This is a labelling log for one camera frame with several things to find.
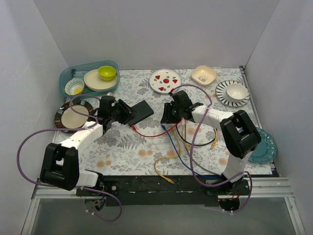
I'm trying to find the black ethernet cable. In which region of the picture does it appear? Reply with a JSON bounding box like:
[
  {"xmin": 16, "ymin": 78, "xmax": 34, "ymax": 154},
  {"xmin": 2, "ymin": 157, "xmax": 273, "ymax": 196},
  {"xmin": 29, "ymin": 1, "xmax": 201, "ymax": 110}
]
[{"xmin": 176, "ymin": 122, "xmax": 217, "ymax": 147}]

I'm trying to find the red ethernet cable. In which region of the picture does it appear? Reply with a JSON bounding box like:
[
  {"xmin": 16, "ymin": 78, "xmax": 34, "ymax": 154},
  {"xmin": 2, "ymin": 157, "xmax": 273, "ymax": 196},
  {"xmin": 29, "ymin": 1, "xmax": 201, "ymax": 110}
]
[{"xmin": 131, "ymin": 117, "xmax": 183, "ymax": 138}]

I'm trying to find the black network switch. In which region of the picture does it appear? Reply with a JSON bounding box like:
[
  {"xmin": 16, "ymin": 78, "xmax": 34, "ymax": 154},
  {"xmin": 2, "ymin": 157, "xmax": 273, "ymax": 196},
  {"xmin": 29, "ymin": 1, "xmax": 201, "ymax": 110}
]
[{"xmin": 127, "ymin": 100, "xmax": 154, "ymax": 126}]

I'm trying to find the blue ethernet cable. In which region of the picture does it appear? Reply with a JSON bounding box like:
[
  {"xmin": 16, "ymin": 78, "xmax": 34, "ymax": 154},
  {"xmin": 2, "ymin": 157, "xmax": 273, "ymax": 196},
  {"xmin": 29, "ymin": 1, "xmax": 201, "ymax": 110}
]
[{"xmin": 160, "ymin": 124, "xmax": 221, "ymax": 178}]

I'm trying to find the yellow ethernet cable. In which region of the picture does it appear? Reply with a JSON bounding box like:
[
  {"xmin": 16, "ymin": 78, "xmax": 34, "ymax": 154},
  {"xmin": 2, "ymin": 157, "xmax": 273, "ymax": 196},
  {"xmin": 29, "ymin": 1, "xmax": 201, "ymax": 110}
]
[
  {"xmin": 182, "ymin": 123, "xmax": 219, "ymax": 150},
  {"xmin": 154, "ymin": 128, "xmax": 183, "ymax": 185}
]

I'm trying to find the grey ethernet cable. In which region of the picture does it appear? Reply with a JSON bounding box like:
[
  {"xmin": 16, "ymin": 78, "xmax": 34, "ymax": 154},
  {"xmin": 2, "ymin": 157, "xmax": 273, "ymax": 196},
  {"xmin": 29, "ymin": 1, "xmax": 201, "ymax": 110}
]
[{"xmin": 183, "ymin": 121, "xmax": 223, "ymax": 176}]

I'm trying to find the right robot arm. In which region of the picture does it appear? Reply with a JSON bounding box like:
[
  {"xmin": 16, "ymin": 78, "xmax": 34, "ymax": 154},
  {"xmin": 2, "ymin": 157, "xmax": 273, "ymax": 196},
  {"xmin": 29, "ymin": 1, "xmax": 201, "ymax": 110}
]
[{"xmin": 161, "ymin": 91, "xmax": 261, "ymax": 195}]

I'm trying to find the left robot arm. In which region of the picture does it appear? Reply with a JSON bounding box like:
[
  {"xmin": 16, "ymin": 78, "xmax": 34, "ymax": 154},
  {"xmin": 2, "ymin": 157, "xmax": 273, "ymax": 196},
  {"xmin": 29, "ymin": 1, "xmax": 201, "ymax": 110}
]
[{"xmin": 40, "ymin": 95, "xmax": 139, "ymax": 196}]

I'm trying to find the strawberry pattern plate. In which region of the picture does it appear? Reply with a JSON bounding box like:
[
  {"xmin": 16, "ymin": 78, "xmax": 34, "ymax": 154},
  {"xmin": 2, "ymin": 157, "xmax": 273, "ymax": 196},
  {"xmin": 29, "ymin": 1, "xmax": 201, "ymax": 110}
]
[{"xmin": 149, "ymin": 69, "xmax": 182, "ymax": 94}]

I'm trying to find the cream plate in basin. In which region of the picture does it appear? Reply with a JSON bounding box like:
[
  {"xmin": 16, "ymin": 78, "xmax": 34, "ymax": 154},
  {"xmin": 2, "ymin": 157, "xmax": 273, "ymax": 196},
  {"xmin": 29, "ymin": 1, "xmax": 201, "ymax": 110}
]
[{"xmin": 84, "ymin": 70, "xmax": 117, "ymax": 91}]

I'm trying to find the floral tablecloth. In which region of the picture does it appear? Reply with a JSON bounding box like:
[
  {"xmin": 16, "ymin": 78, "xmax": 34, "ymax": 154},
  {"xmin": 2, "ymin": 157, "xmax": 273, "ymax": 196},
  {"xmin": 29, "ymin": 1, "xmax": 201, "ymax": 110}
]
[{"xmin": 52, "ymin": 68, "xmax": 274, "ymax": 176}]

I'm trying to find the beige square bowl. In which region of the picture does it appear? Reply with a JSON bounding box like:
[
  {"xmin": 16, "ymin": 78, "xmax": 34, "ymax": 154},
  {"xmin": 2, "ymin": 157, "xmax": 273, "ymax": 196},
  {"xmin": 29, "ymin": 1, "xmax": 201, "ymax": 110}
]
[{"xmin": 191, "ymin": 65, "xmax": 217, "ymax": 86}]

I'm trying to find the lime green bowl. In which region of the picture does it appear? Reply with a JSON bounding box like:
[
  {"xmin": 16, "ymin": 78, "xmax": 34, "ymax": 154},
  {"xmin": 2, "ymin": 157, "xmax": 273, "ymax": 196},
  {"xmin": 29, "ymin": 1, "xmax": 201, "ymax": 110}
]
[{"xmin": 98, "ymin": 66, "xmax": 116, "ymax": 81}]

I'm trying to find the blue patterned small bowl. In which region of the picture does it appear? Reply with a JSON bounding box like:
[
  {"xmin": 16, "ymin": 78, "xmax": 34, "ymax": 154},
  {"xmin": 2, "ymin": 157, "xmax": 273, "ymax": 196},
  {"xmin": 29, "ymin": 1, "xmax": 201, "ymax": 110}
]
[{"xmin": 64, "ymin": 78, "xmax": 85, "ymax": 96}]

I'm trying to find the dark rimmed plate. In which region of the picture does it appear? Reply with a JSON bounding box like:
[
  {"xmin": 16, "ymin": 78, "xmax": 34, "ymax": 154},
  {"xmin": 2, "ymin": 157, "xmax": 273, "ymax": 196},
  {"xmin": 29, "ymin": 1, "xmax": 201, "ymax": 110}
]
[{"xmin": 54, "ymin": 100, "xmax": 94, "ymax": 132}]

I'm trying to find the blue striped plate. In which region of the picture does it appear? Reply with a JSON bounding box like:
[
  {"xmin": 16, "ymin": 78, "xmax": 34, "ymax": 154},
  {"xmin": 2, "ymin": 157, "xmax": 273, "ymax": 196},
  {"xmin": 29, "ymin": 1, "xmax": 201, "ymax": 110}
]
[{"xmin": 215, "ymin": 80, "xmax": 250, "ymax": 107}]

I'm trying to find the teal plastic basin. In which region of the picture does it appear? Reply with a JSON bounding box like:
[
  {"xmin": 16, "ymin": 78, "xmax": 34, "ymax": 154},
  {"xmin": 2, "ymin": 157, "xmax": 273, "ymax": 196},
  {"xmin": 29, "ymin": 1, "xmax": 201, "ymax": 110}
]
[{"xmin": 59, "ymin": 60, "xmax": 120, "ymax": 97}]

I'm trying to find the white bowl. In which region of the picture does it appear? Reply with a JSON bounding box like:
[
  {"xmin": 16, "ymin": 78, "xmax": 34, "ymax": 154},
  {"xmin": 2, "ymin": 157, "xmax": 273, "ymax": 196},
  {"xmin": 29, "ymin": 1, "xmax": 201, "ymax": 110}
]
[{"xmin": 226, "ymin": 83, "xmax": 248, "ymax": 101}]

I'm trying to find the teal scalloped plate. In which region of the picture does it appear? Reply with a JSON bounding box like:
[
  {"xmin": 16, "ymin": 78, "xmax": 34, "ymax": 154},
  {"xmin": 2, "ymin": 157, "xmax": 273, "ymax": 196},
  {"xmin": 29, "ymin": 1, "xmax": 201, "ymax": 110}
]
[{"xmin": 248, "ymin": 127, "xmax": 277, "ymax": 164}]

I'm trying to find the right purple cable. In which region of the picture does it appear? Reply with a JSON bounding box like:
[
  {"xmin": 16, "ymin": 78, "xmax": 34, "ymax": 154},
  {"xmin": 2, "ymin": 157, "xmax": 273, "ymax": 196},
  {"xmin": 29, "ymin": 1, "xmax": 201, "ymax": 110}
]
[{"xmin": 168, "ymin": 84, "xmax": 253, "ymax": 212}]

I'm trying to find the purple cable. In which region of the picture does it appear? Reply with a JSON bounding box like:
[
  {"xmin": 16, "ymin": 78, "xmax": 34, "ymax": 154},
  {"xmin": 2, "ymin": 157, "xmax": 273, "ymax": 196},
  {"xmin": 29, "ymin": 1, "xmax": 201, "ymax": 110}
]
[
  {"xmin": 17, "ymin": 94, "xmax": 122, "ymax": 222},
  {"xmin": 168, "ymin": 84, "xmax": 253, "ymax": 212}
]

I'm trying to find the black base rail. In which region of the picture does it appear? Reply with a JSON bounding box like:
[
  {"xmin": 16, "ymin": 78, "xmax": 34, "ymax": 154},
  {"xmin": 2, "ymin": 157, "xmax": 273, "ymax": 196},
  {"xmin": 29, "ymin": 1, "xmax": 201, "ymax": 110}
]
[{"xmin": 75, "ymin": 175, "xmax": 254, "ymax": 207}]

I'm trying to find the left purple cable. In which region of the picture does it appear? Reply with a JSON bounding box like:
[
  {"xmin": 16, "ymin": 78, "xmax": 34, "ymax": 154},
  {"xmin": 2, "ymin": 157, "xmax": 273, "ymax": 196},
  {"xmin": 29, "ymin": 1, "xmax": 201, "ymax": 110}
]
[{"xmin": 17, "ymin": 94, "xmax": 122, "ymax": 222}]

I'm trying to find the aluminium frame rail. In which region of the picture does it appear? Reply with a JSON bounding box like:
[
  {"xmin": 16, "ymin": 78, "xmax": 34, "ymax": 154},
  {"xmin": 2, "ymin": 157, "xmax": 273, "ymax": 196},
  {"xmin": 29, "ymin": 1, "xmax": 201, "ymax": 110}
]
[{"xmin": 22, "ymin": 176, "xmax": 306, "ymax": 235}]

